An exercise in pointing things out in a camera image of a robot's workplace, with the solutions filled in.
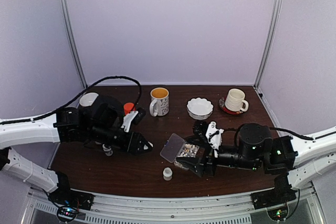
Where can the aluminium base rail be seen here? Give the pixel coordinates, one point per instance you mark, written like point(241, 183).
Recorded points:
point(234, 208)

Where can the red saucer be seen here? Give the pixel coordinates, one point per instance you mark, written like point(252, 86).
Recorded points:
point(222, 106)

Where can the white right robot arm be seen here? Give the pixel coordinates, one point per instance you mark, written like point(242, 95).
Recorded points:
point(293, 159)

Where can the white ceramic bowl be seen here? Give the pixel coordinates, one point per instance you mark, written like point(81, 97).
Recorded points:
point(88, 99)

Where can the clear plastic pill organizer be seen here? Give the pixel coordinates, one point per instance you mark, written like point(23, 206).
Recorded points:
point(172, 148)

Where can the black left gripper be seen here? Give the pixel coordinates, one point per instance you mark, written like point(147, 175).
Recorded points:
point(134, 140)

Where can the white pills in organizer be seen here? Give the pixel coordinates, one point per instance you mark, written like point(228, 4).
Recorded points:
point(188, 150)

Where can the aluminium frame post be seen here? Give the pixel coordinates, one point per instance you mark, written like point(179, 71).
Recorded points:
point(269, 40)
point(72, 43)

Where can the small white pill bottle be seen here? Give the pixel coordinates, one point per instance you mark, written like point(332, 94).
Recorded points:
point(108, 152)

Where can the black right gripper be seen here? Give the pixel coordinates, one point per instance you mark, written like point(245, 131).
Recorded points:
point(199, 167)

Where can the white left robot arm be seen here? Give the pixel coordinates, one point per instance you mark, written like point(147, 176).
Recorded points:
point(56, 127)

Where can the aluminium frame post right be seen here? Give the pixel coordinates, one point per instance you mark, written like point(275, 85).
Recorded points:
point(269, 40)

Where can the aluminium frame post left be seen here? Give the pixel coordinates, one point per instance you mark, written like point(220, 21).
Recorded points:
point(72, 43)

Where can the white scalloped dish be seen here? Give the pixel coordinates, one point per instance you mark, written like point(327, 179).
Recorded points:
point(199, 108)

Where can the orange pill bottle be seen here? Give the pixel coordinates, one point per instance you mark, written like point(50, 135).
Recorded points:
point(128, 107)

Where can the white ribbed cup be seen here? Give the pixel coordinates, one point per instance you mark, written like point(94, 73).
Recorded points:
point(235, 101)

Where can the yellow-lined patterned mug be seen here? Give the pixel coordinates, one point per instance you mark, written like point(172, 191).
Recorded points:
point(159, 105)

